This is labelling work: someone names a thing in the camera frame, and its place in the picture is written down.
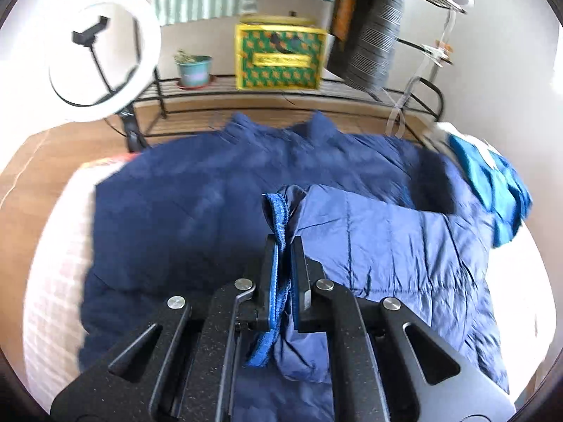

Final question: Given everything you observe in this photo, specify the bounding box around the navy quilted puffer jacket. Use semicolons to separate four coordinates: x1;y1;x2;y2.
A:
77;110;512;422

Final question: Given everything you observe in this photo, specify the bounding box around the black metal clothes rack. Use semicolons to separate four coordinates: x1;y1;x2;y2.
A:
132;0;468;146

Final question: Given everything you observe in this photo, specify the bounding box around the pink plaid bed cover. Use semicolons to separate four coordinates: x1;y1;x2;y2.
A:
23;154;134;411

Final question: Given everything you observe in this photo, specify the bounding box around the bright blue folded garment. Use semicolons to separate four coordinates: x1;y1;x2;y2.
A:
425;122;532;248

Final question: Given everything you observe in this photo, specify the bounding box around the small potted plant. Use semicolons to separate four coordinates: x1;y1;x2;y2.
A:
174;50;212;89

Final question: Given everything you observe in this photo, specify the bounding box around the grey plaid long coat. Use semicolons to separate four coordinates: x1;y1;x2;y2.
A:
325;0;405;94

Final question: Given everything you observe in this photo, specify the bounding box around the yellow green patterned box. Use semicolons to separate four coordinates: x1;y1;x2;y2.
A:
235;15;327;90

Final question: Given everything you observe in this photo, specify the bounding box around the white clip desk lamp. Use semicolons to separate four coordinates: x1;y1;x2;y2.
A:
386;0;474;137

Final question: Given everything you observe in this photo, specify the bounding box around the orange hanging scarf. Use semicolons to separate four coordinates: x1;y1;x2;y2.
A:
330;0;356;42

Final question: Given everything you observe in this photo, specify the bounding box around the white ring light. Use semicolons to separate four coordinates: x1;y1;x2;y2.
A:
60;0;161;153

